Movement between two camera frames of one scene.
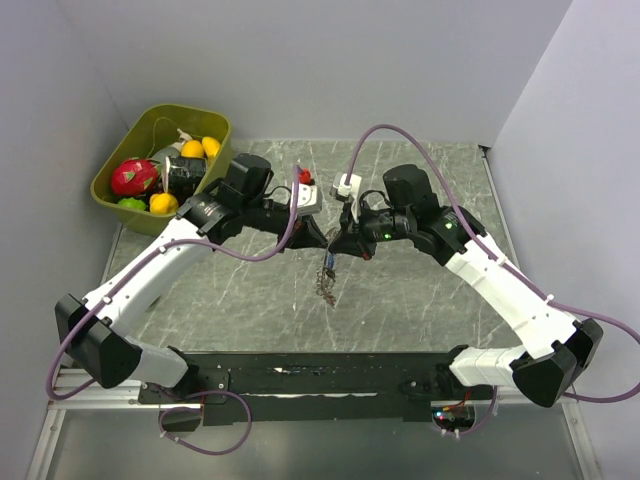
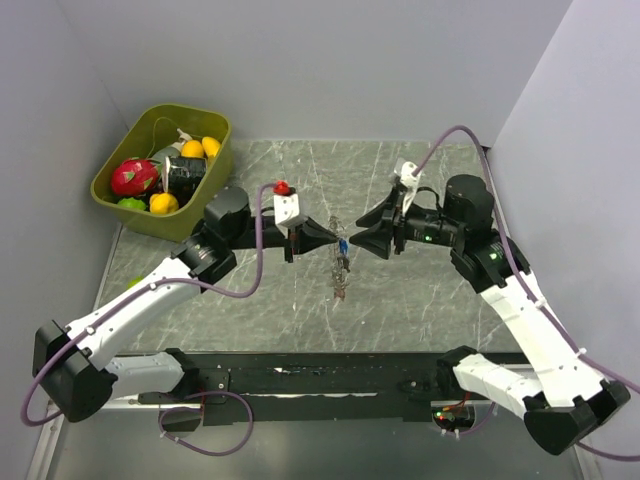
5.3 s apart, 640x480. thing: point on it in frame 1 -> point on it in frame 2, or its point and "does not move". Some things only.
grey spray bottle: (174, 148) does not move
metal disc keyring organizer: (326, 277) -> (340, 267)
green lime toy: (133, 203) does not move
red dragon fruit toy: (134, 176) does not move
